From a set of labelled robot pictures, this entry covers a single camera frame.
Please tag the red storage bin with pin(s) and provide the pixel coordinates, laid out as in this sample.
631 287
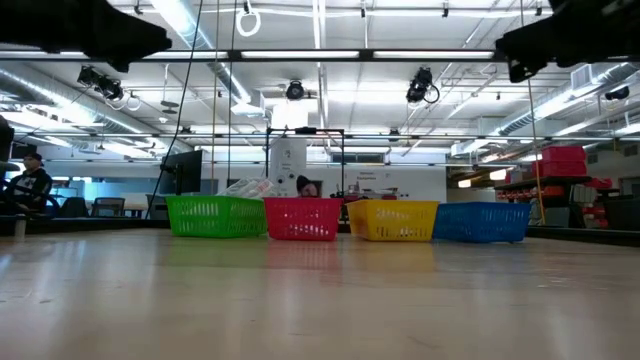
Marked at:
560 168
564 153

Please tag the seated person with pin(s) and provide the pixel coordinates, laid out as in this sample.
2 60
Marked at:
30 185

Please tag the black overhead rig beam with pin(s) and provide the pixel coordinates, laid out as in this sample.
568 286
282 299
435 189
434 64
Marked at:
367 55

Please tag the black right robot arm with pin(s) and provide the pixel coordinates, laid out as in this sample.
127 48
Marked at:
622 30

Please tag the dark storage shelf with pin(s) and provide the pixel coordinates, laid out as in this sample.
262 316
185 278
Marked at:
545 180

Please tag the grey office chair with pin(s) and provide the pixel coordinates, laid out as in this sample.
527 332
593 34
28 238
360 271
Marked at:
74 207
107 206

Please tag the blue plastic basket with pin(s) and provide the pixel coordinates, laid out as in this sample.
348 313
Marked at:
480 222

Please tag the yellow plastic basket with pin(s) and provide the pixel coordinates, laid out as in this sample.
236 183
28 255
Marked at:
392 220

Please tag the black ceiling-mounted camera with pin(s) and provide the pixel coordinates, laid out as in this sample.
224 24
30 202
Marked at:
417 90
295 91
617 93
107 90

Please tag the white pillar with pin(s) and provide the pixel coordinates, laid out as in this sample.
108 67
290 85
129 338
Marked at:
288 160

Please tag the person behind baskets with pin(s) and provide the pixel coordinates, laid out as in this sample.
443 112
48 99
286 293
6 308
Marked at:
305 187

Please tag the red plastic basket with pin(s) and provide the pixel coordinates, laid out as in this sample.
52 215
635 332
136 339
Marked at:
302 220

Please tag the white cylindrical post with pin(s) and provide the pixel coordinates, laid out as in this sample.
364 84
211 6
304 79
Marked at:
20 230

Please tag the green plastic basket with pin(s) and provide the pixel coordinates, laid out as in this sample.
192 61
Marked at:
215 217

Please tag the black computer monitor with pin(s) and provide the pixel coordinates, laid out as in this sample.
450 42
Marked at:
185 172

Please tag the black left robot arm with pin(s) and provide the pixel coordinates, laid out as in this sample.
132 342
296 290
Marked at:
35 25

